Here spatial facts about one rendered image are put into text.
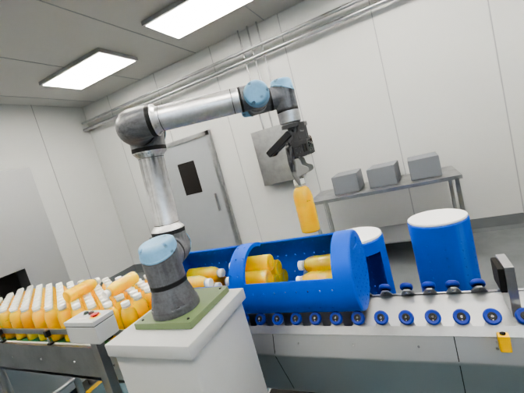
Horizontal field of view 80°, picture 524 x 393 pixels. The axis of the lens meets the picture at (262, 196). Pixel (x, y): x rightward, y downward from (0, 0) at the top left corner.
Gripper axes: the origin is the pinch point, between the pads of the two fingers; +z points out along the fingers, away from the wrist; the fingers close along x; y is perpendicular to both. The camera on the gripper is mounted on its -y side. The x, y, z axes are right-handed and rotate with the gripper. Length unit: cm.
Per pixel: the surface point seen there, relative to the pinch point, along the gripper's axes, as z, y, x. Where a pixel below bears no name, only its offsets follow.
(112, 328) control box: 43, -89, -25
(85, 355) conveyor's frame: 61, -122, -21
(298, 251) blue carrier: 31.3, -13.0, 14.4
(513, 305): 48, 55, -4
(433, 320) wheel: 48, 34, -10
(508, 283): 41, 55, -4
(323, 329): 52, -1, -10
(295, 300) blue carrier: 39.5, -7.8, -12.1
